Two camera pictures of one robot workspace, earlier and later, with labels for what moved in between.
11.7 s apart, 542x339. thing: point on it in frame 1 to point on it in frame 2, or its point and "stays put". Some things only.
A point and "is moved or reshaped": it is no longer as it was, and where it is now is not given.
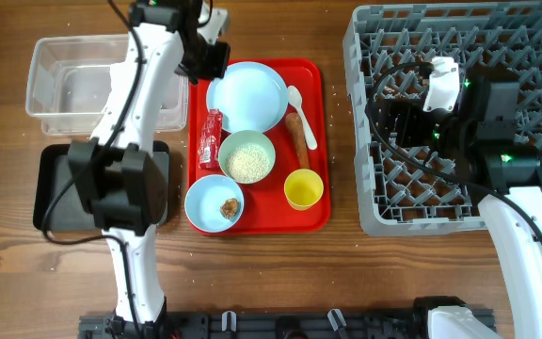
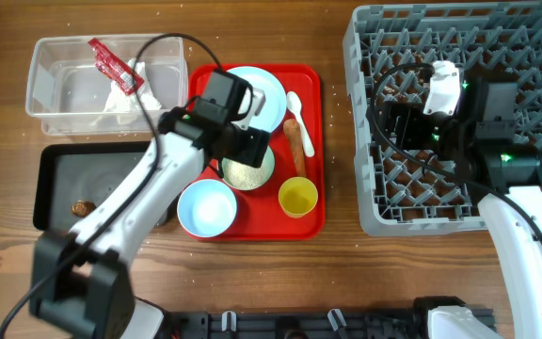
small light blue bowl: x=202 y=203 is moved or reshaped
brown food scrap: x=230 y=207 to x=82 y=208
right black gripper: x=409 y=111 stays put
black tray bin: x=54 y=173 stays put
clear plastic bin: x=69 y=85 stays put
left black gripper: x=216 y=66 to x=253 y=147
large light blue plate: x=250 y=96 stays put
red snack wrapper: x=209 y=154 is moved or reshaped
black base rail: x=277 y=324 stays put
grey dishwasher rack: x=406 y=190 stays put
